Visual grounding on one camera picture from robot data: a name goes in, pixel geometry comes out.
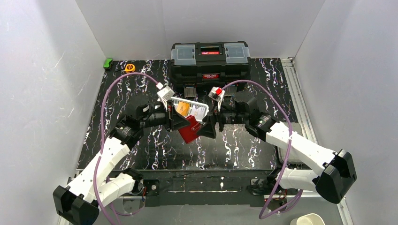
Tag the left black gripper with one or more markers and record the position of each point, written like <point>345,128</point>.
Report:
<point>170,119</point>

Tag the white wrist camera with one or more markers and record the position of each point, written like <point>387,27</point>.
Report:
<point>217,94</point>
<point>165,93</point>

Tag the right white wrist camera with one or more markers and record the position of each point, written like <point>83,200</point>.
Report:
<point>217,94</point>

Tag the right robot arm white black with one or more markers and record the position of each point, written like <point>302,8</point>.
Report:
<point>331,174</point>

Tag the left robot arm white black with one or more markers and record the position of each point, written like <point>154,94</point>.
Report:
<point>81,201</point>

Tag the white cup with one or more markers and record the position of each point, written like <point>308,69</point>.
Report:
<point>309,219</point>

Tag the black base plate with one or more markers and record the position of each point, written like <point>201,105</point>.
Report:
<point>206,187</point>

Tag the black plastic toolbox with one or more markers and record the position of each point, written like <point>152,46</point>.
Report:
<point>197,67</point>

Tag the aluminium rail frame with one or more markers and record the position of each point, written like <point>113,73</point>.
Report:
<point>233,149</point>

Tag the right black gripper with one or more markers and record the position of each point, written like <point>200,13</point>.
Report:
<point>218,121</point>

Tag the white VIP card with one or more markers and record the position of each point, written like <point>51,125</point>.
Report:
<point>199,112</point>

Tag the orange tape measure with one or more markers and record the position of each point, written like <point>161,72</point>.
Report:
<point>129,68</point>

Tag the red leather card holder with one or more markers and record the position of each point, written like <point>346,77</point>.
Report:
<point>189,133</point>

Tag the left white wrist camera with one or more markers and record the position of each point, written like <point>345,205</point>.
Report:
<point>165,93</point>

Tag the green small object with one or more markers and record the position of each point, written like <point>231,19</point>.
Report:
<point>108,63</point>

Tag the white plastic basket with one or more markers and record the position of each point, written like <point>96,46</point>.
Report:
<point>176,100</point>

